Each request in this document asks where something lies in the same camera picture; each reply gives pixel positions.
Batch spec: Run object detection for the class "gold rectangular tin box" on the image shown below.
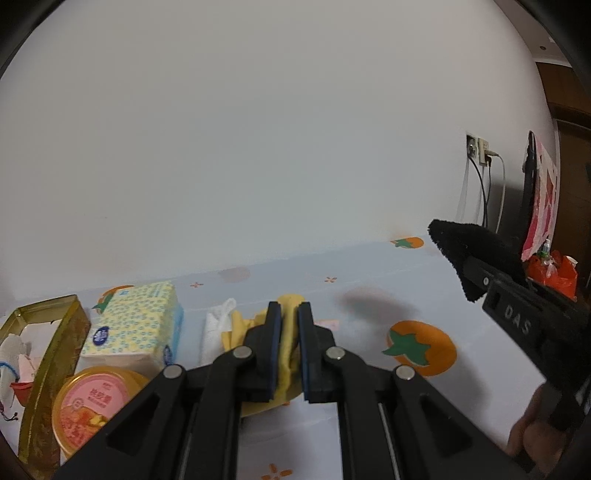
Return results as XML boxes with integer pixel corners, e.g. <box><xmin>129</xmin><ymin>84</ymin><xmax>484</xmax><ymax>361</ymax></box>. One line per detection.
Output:
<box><xmin>0</xmin><ymin>294</ymin><xmax>92</xmax><ymax>476</ymax></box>

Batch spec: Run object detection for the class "yellow cloth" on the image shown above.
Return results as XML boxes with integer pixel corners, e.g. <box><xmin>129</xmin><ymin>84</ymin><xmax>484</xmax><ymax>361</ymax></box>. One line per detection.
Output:
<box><xmin>221</xmin><ymin>294</ymin><xmax>308</xmax><ymax>418</ymax></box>

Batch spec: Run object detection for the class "yellow dotted tissue pack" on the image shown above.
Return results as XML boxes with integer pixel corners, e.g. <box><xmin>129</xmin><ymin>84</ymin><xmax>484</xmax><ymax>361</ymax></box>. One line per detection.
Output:
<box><xmin>79</xmin><ymin>281</ymin><xmax>184</xmax><ymax>376</ymax></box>

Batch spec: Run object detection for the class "pink wall poster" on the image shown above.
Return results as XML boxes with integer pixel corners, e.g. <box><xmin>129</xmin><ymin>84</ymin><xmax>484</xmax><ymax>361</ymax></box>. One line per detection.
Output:
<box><xmin>521</xmin><ymin>130</ymin><xmax>560</xmax><ymax>261</ymax></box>

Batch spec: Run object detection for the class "red plastic bag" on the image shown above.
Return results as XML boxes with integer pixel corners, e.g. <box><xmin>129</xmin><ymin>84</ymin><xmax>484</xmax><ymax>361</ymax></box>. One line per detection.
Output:
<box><xmin>526</xmin><ymin>250</ymin><xmax>579</xmax><ymax>298</ymax></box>

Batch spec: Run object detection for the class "white cable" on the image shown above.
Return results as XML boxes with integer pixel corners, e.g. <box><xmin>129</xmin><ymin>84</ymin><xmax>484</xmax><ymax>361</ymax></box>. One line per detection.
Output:
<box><xmin>457</xmin><ymin>159</ymin><xmax>470</xmax><ymax>224</ymax></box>

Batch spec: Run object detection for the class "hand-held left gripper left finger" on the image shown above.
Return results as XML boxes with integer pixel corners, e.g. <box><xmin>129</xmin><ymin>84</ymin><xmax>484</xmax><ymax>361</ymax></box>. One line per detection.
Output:
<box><xmin>53</xmin><ymin>301</ymin><xmax>283</xmax><ymax>480</ymax></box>

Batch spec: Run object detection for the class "black cloth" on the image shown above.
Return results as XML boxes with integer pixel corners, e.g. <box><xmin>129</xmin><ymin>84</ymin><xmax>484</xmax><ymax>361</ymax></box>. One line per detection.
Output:
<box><xmin>427</xmin><ymin>219</ymin><xmax>527</xmax><ymax>303</ymax></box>

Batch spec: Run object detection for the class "black cable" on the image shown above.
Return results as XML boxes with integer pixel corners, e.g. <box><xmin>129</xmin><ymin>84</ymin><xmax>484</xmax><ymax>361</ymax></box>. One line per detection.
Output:
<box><xmin>470</xmin><ymin>156</ymin><xmax>489</xmax><ymax>229</ymax></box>

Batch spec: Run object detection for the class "wall socket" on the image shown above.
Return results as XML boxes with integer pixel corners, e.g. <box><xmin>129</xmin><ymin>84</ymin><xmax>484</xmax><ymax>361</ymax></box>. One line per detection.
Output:
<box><xmin>465</xmin><ymin>134</ymin><xmax>491</xmax><ymax>166</ymax></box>

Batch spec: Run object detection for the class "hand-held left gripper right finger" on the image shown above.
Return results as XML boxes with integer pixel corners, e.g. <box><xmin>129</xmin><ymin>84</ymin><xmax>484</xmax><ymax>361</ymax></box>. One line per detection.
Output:
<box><xmin>298</xmin><ymin>301</ymin><xmax>518</xmax><ymax>480</ymax></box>

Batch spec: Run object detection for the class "grey cable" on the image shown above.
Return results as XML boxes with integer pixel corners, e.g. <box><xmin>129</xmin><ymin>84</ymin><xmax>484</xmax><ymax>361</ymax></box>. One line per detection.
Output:
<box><xmin>488</xmin><ymin>151</ymin><xmax>507</xmax><ymax>234</ymax></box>

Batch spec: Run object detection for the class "yellow round container pink lid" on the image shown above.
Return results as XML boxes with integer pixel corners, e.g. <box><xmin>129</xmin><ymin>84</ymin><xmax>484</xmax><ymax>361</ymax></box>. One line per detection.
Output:
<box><xmin>52</xmin><ymin>366</ymin><xmax>151</xmax><ymax>464</ymax></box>

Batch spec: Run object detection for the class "white sock blue trim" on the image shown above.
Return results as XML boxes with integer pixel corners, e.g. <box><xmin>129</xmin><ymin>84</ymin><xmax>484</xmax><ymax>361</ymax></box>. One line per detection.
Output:
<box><xmin>0</xmin><ymin>333</ymin><xmax>29</xmax><ymax>407</ymax></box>

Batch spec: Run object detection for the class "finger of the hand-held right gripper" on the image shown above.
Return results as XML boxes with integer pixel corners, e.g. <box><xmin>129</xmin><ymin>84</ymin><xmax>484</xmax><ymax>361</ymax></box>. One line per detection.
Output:
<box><xmin>464</xmin><ymin>256</ymin><xmax>509</xmax><ymax>294</ymax></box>

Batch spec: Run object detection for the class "person's right hand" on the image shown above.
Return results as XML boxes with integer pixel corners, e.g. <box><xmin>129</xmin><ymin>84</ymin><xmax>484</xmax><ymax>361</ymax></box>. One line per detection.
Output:
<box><xmin>505</xmin><ymin>385</ymin><xmax>571</xmax><ymax>476</ymax></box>

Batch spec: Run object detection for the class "black cord bracelet orange bead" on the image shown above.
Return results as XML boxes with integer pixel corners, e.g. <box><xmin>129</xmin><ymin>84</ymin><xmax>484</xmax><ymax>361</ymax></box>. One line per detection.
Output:
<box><xmin>0</xmin><ymin>381</ymin><xmax>32</xmax><ymax>423</ymax></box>

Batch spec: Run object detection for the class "white knitted cloth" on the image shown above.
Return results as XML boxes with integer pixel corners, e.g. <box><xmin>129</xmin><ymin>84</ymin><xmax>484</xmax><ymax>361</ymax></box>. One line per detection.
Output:
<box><xmin>200</xmin><ymin>298</ymin><xmax>237</xmax><ymax>367</ymax></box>

